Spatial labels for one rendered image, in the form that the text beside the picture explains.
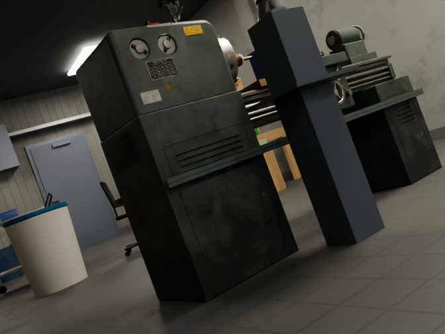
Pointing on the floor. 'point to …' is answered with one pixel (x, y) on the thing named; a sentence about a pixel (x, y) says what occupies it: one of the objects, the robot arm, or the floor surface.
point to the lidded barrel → (47, 248)
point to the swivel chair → (116, 214)
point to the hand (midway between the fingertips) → (176, 18)
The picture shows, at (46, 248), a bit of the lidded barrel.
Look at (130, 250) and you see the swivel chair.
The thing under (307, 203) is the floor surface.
